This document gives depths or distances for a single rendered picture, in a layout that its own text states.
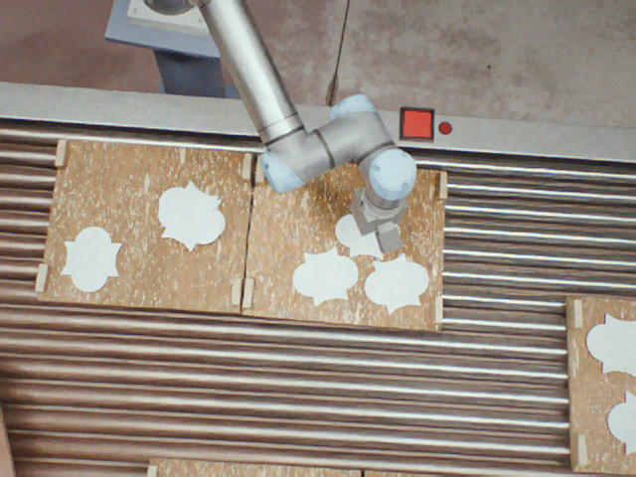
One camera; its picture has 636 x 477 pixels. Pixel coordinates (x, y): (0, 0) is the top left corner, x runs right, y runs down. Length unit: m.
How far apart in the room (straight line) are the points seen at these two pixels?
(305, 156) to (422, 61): 1.64
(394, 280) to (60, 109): 0.81
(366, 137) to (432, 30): 1.67
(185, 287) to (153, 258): 0.09
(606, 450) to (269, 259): 0.77
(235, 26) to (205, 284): 0.57
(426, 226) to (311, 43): 1.33
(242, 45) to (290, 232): 0.50
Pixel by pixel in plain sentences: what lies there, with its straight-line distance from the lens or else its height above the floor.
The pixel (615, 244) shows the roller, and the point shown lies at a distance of 1.86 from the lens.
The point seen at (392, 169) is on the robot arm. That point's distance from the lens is 1.31.
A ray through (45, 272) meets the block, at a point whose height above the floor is 0.96.
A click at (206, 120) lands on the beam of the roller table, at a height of 0.92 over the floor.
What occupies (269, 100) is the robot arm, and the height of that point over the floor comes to 1.35.
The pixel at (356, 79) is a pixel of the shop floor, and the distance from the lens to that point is 2.87.
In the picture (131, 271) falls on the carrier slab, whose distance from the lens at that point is 1.70.
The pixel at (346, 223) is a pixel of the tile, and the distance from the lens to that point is 1.69.
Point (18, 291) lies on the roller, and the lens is 1.76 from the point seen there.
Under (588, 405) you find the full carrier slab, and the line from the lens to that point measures 1.75.
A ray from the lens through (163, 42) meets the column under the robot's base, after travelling 1.94.
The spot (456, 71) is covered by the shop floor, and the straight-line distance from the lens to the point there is 2.94.
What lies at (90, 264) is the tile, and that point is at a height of 0.95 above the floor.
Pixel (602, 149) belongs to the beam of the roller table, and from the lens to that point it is 1.92.
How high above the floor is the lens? 2.57
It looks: 75 degrees down
